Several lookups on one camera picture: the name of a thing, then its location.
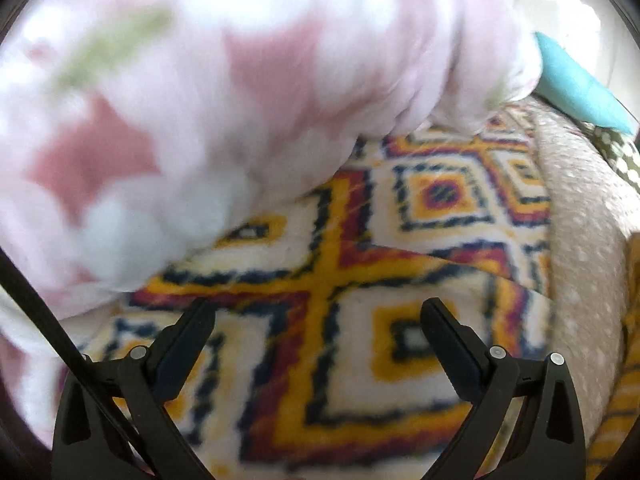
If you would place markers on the pink floral quilt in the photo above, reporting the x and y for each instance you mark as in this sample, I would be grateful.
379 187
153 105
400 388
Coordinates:
137 132

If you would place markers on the beige white-dotted bedspread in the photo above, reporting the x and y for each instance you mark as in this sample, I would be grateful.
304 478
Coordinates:
592 213

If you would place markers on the teal pillow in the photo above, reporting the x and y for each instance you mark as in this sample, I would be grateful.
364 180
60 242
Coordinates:
567 86

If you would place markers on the yellow striped knit sweater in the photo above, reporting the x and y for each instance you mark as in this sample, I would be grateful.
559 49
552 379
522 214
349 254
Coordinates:
614 450

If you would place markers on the geometric patterned fleece blanket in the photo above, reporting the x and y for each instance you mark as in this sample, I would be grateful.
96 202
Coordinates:
317 367

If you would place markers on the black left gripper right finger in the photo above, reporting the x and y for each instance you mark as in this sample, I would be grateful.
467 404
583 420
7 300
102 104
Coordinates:
547 441

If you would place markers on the green white patterned pillow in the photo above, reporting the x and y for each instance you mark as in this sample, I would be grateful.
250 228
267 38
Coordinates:
617 150

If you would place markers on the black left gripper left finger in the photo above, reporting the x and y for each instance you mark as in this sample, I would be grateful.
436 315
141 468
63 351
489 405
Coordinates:
112 422

